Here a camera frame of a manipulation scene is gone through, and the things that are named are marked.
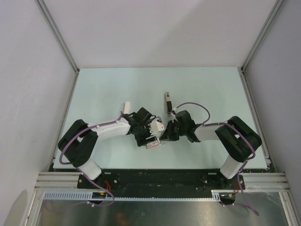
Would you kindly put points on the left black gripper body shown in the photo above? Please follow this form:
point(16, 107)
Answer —
point(143, 133)

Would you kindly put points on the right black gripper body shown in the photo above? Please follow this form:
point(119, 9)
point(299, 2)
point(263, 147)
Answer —
point(174, 131)

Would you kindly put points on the red white staple box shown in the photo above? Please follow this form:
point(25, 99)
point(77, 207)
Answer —
point(154, 143)

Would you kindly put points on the white stapler top cover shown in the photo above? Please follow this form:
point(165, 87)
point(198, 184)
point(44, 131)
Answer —
point(127, 107)

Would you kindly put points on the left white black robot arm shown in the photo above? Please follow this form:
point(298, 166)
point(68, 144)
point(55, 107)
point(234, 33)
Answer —
point(78, 143)

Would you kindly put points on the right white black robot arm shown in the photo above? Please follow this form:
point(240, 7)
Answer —
point(239, 140)

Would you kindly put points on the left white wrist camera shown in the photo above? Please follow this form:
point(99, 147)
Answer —
point(156, 126)

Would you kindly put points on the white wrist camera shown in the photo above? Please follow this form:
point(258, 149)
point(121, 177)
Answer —
point(173, 114)
point(156, 126)

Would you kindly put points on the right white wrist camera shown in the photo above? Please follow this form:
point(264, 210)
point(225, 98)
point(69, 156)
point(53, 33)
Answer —
point(173, 114)

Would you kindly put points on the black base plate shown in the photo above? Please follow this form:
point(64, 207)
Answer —
point(162, 183)

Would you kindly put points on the right aluminium corner post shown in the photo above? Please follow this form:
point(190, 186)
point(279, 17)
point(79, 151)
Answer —
point(272, 16)

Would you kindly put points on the aluminium corner post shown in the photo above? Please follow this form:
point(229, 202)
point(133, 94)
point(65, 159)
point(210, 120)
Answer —
point(272, 16)
point(56, 33)

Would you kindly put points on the aluminium frame rail front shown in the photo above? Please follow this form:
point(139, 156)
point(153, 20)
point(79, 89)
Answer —
point(254, 182)

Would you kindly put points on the left aluminium corner post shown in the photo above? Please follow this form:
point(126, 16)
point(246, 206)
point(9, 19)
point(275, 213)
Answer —
point(56, 33)

